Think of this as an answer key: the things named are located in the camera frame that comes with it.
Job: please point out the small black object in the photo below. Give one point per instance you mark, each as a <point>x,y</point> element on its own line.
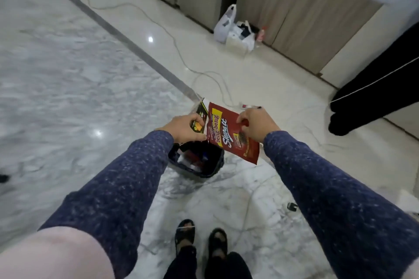
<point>292,207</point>

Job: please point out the person's left forearm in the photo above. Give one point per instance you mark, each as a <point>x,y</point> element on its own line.
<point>121,190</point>

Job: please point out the red snack packet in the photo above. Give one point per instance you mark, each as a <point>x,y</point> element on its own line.
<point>226,135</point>

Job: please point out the person's left black sandal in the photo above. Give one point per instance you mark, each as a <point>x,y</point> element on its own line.
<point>185,233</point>

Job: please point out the black and yellow snack packet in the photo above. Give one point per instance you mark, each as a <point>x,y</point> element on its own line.
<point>200,113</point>

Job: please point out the person's right thumb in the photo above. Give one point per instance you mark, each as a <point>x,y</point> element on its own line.
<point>242,121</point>

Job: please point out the person's black sandal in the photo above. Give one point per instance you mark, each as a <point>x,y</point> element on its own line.
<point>185,233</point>
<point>218,242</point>

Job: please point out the person's right forearm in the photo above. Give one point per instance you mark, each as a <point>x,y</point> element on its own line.
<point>334,203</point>

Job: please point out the wide beige wooden cabinet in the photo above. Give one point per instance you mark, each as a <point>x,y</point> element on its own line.
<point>304,10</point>

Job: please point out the person's left leg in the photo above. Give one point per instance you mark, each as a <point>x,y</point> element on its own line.
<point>183,264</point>

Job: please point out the pink garment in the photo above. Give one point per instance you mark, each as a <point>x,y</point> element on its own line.
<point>52,256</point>

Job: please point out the person's right hand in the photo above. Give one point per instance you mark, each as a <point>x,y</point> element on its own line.
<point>260,123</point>

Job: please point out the white plastic bag with dark contents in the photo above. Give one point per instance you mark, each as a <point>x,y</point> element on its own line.
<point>242,38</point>

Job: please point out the person's left thumb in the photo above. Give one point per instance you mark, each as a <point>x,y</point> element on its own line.
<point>198,120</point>

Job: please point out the person's leg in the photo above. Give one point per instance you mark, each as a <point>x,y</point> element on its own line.
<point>183,264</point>
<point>227,267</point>
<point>376,89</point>

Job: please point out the red plastic bottle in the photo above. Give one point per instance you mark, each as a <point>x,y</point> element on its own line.
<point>261,34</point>

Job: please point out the black plastic basket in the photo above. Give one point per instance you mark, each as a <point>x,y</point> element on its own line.
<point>209,164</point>

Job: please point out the person's right black sandal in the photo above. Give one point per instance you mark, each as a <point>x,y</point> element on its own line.
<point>218,242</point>

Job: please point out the person's left hand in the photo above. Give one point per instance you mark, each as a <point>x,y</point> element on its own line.
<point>181,128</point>

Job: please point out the red packet in basket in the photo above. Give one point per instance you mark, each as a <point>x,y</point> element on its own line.
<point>196,157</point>

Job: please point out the person's right leg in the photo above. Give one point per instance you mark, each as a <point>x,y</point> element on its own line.
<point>227,267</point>

